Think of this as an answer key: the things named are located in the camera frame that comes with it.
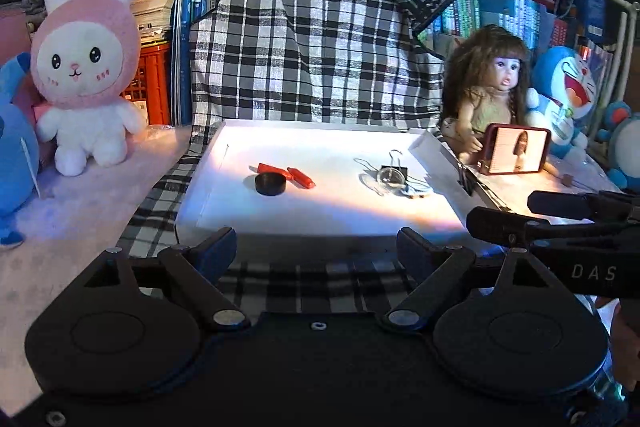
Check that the black binder clip in box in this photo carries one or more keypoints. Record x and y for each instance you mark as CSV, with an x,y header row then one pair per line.
x,y
368,178

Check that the brown haired baby doll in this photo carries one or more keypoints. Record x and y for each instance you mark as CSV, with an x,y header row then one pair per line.
x,y
486,80

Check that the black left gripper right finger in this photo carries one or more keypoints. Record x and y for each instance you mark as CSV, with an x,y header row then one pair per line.
x,y
439,273

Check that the blue white small object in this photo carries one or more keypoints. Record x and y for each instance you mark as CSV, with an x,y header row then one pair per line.
x,y
416,191

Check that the person's right hand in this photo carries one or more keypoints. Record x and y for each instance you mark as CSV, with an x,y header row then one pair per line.
x,y
625,350

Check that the blue standing books left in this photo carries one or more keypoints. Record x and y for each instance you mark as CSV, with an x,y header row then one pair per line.
x,y
186,14

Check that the pink white bunny plush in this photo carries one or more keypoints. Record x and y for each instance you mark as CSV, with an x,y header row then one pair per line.
x,y
84,54

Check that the row of blue green books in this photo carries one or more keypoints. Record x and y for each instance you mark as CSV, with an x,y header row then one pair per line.
x,y
529,20

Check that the black white plaid cloth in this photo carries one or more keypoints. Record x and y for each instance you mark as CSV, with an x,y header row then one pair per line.
x,y
321,61

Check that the red cased smartphone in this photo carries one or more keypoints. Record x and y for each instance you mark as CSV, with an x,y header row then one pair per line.
x,y
510,149

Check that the blue plush toy left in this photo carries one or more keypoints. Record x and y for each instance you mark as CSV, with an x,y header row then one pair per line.
x,y
19,158

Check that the black round cap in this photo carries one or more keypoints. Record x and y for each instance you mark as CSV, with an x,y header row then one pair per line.
x,y
270,183

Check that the white shallow cardboard box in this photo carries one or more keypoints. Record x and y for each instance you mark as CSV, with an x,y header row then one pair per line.
x,y
340,218

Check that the blue Doraemon plush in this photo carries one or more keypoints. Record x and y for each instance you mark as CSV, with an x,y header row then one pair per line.
x,y
560,97

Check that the white plastic pipe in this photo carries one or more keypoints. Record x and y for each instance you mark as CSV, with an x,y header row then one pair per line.
x,y
614,86

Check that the red plastic crate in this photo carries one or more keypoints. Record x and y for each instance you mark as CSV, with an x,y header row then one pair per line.
x,y
149,89

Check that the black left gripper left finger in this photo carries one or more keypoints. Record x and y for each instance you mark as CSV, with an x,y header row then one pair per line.
x,y
192,273

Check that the blue round plush right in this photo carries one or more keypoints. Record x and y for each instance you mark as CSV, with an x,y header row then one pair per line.
x,y
621,133

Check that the black binder clip on rim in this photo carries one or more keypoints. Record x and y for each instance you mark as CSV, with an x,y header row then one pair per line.
x,y
467,178

